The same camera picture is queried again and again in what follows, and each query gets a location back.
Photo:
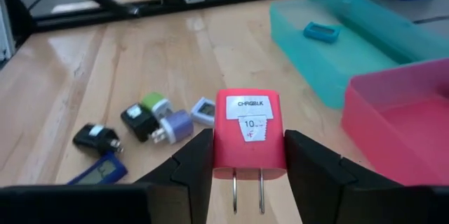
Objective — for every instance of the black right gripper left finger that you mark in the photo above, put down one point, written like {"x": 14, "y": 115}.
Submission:
{"x": 182, "y": 189}

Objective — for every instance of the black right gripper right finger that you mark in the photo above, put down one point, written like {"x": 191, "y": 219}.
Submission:
{"x": 322, "y": 189}

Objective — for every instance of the small blue white object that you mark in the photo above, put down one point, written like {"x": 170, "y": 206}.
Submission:
{"x": 177, "y": 127}

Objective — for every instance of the red charging adapter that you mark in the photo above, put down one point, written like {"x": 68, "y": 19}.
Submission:
{"x": 249, "y": 153}

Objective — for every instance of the matte black charging adapter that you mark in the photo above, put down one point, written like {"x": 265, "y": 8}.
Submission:
{"x": 140, "y": 124}

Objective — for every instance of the green and white charging adapter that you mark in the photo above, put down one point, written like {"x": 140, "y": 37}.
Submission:
{"x": 158, "y": 106}

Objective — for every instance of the glossy black dual-port charging adapter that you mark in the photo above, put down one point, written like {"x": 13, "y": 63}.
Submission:
{"x": 93, "y": 139}

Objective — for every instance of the pink translucent plastic bin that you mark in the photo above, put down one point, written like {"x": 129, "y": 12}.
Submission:
{"x": 403, "y": 139}

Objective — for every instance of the teal translucent plastic bin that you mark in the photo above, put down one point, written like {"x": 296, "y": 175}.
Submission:
{"x": 315, "y": 66}

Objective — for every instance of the black table edge rail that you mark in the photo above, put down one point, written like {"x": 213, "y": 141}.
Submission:
{"x": 210, "y": 4}

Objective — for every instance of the black metal support frame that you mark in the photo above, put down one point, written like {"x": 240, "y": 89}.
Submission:
{"x": 14, "y": 17}

